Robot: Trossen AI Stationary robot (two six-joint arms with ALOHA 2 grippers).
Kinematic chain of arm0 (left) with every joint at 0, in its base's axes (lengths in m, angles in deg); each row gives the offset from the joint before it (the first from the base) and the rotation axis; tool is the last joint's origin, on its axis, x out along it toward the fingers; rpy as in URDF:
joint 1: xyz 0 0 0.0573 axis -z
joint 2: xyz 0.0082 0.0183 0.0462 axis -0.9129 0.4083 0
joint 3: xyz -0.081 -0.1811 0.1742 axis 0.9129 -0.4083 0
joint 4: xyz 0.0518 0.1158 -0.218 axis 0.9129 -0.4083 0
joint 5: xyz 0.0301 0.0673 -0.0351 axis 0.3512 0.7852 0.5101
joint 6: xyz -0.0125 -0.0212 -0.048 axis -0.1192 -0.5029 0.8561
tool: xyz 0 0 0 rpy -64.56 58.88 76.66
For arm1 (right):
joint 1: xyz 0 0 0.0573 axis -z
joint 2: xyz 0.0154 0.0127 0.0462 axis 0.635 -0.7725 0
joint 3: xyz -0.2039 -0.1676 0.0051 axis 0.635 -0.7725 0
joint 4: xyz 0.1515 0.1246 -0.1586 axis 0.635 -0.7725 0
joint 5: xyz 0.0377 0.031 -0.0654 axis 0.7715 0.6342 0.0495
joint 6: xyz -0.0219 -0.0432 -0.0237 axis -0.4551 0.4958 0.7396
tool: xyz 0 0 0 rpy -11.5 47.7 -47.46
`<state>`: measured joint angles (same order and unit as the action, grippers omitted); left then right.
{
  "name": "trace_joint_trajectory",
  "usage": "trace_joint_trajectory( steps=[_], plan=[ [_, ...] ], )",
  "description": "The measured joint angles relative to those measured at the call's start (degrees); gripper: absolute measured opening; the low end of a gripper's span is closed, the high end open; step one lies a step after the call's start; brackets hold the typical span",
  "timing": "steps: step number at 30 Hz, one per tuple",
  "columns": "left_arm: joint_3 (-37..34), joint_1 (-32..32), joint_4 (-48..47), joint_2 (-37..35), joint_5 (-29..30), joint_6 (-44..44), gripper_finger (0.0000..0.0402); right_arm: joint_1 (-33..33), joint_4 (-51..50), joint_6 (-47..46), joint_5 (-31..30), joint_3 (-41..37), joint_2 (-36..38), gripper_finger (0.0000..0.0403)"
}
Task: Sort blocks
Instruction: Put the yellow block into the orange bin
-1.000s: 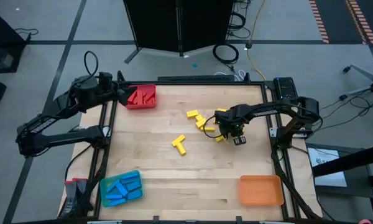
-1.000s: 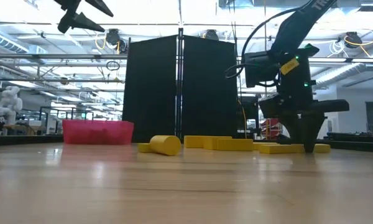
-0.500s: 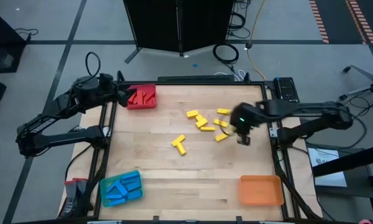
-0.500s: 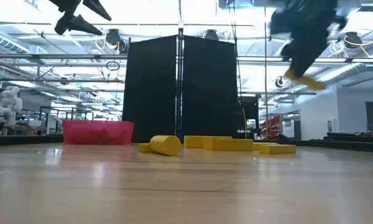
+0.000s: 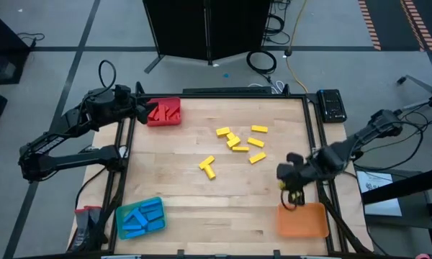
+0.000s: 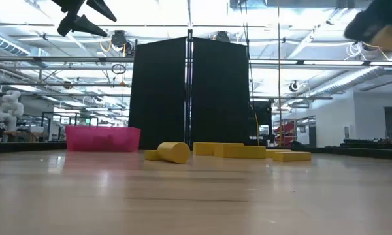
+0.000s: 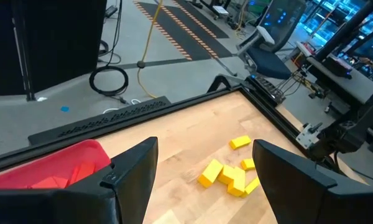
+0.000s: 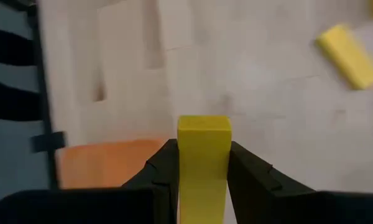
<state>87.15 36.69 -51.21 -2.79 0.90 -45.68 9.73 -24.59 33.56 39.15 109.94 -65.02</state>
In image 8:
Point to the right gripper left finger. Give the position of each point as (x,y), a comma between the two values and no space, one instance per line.
(164,174)

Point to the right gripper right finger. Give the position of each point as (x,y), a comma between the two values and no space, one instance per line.
(261,193)

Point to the orange plastic bin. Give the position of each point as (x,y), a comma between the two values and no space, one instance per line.
(112,165)

